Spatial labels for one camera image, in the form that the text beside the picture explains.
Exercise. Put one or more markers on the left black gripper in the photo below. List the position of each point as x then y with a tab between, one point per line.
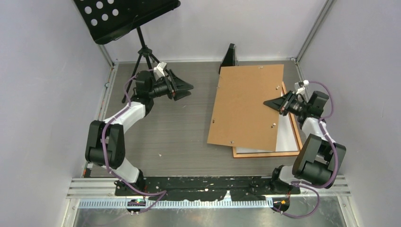
179	85

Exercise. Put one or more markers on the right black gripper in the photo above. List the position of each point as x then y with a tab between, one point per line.
283	104

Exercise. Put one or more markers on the brown cardboard backing board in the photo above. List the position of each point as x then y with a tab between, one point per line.
233	82

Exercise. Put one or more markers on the orange wooden picture frame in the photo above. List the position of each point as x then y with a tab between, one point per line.
257	130

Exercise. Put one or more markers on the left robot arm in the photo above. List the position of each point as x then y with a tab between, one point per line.
106	139

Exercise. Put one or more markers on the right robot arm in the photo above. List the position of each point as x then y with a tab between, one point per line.
320	158

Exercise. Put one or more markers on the black metronome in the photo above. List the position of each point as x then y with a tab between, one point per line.
230	58

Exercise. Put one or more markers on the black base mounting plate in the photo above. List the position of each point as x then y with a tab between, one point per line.
214	188

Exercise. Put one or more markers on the black music stand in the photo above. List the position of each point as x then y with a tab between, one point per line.
109	20

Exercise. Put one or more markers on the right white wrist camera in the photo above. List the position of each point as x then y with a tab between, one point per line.
300	87

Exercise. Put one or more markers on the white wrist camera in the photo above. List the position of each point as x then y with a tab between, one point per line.
300	87
159	70

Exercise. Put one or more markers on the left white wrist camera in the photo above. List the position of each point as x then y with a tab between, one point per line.
159	70

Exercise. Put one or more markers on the white slotted cable duct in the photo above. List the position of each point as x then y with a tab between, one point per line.
185	204

